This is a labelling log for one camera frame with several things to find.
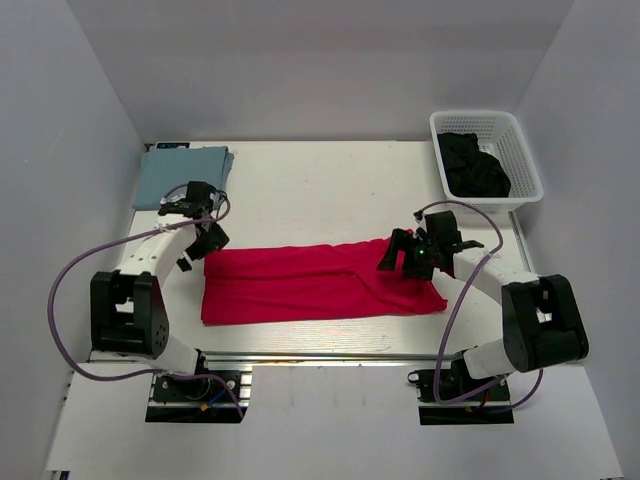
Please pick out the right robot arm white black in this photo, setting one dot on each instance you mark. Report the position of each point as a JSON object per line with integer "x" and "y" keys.
{"x": 541, "y": 321}

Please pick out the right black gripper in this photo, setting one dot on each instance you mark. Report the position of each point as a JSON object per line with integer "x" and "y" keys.
{"x": 403, "y": 255}

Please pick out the black clothes in basket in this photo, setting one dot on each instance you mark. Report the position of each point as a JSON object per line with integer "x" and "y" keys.
{"x": 471, "y": 172}

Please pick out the folded light blue t shirt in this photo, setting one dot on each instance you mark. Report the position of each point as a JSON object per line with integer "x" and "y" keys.
{"x": 163, "y": 169}

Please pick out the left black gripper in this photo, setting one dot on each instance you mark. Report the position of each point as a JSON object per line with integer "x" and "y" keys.
{"x": 201, "y": 248}

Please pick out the blue label sticker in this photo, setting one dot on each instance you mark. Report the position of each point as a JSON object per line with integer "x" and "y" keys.
{"x": 172, "y": 145}

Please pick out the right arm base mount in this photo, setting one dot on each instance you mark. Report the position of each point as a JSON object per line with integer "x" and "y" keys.
{"x": 488, "y": 407}

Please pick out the red t shirt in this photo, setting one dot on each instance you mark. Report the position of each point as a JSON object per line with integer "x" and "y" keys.
{"x": 318, "y": 282}

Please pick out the white plastic basket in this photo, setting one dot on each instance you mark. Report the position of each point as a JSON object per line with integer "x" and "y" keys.
{"x": 498, "y": 134}

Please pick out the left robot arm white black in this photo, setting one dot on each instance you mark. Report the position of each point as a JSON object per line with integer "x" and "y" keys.
{"x": 128, "y": 313}

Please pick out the aluminium table edge rail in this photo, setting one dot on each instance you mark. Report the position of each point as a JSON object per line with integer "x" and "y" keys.
{"x": 271, "y": 357}

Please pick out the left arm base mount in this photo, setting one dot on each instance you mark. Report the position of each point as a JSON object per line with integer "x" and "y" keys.
{"x": 204, "y": 401}

